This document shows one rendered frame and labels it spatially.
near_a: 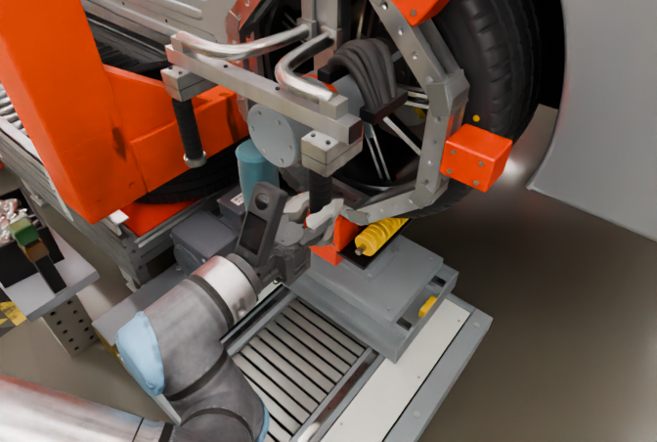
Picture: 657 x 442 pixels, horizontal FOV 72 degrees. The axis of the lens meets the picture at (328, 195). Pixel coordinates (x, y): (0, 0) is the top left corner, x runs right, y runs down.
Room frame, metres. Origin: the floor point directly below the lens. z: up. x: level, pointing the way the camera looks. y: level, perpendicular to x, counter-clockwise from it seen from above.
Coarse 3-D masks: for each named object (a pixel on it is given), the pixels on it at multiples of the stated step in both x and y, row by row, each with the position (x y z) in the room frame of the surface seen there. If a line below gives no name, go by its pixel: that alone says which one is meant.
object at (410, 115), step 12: (360, 0) 1.07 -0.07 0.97; (360, 12) 1.06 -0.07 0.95; (384, 36) 0.97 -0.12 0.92; (396, 48) 0.95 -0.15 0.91; (396, 72) 0.94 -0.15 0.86; (408, 72) 0.92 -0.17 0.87; (408, 84) 0.92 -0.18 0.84; (408, 108) 0.97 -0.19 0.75; (408, 120) 0.96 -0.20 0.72; (420, 120) 0.94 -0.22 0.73
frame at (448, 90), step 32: (256, 0) 0.91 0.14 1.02; (384, 0) 0.73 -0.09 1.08; (256, 32) 0.99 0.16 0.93; (416, 32) 0.69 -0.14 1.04; (256, 64) 0.99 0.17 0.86; (416, 64) 0.68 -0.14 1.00; (448, 64) 0.69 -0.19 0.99; (448, 96) 0.64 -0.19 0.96; (448, 128) 0.64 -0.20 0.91; (352, 192) 0.81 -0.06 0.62; (384, 192) 0.77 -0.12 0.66; (416, 192) 0.65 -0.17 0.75
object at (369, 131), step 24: (288, 0) 1.02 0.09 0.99; (288, 24) 1.01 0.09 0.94; (360, 24) 0.88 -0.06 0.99; (288, 48) 1.08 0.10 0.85; (408, 96) 0.82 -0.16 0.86; (384, 120) 0.83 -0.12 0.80; (384, 144) 0.85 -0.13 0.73; (408, 144) 0.79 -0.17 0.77; (360, 168) 0.91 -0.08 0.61; (384, 168) 0.83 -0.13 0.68; (408, 168) 0.86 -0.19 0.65
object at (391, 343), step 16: (448, 272) 0.96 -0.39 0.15; (304, 288) 0.89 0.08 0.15; (320, 288) 0.89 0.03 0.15; (432, 288) 0.88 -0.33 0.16; (448, 288) 0.89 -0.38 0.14; (320, 304) 0.84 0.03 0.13; (336, 304) 0.83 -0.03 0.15; (416, 304) 0.83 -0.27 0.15; (432, 304) 0.81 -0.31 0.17; (336, 320) 0.80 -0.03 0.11; (352, 320) 0.77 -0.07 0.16; (368, 320) 0.78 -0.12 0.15; (400, 320) 0.75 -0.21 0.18; (416, 320) 0.78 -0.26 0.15; (368, 336) 0.73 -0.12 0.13; (384, 336) 0.72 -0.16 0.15; (400, 336) 0.72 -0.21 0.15; (384, 352) 0.69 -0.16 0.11; (400, 352) 0.68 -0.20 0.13
